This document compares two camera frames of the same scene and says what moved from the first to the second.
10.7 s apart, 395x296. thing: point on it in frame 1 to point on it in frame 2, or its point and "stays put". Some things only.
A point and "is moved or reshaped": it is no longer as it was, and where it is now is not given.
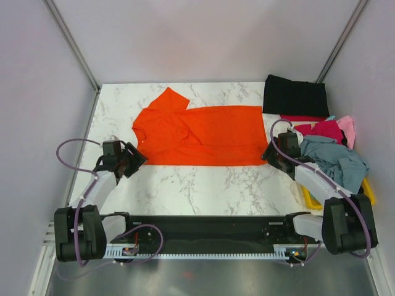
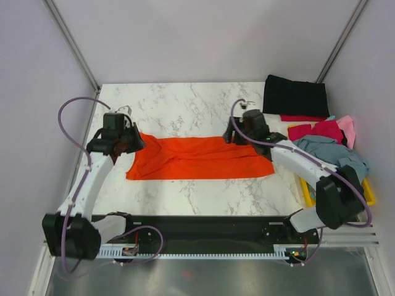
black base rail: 204,232 stays put
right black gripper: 270,158 to 227,135
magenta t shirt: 328,129 stays put
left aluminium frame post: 62,27 stays put
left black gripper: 137,159 to 139,142
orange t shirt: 170,134 is moved or reshaped
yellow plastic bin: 366,189 stays put
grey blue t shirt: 346,165 stays put
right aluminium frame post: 342,41 stays put
